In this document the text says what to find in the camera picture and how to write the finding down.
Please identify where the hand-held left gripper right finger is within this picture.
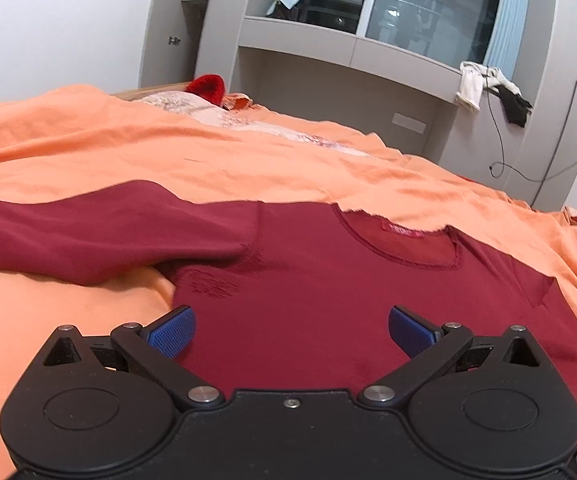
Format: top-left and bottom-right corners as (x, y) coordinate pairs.
(357, 304), (552, 411)

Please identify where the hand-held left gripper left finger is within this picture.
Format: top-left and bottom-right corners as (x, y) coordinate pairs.
(42, 304), (225, 412)

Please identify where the dark red shirt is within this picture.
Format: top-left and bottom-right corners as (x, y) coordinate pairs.
(0, 180), (577, 462)

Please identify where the orange bed sheet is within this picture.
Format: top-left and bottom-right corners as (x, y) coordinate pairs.
(0, 85), (577, 480)

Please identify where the floral pillow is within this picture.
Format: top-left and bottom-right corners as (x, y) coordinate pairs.
(136, 91), (374, 158)

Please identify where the orange frilled pillow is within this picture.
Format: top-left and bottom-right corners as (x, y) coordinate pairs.
(221, 92), (264, 112)

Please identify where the wooden bed headboard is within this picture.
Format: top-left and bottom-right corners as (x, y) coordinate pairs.
(110, 81), (190, 105)

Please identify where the red knit hat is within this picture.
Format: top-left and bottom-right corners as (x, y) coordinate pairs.
(185, 74), (226, 106)

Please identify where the black cloth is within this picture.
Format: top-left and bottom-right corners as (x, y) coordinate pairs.
(493, 83), (534, 129)

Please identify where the white cloth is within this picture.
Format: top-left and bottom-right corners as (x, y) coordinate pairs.
(455, 60), (522, 114)

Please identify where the grey built-in cabinet unit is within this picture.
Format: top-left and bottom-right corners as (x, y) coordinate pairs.
(138, 0), (577, 211)

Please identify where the window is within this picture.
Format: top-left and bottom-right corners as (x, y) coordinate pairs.
(305, 0), (507, 69)

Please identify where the white wall socket plate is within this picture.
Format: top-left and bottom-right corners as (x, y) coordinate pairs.
(392, 113), (427, 134)

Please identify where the thin black cable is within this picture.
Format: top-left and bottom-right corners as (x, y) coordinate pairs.
(483, 71), (577, 182)

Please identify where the thick black cable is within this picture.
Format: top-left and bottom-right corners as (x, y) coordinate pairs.
(531, 79), (577, 208)

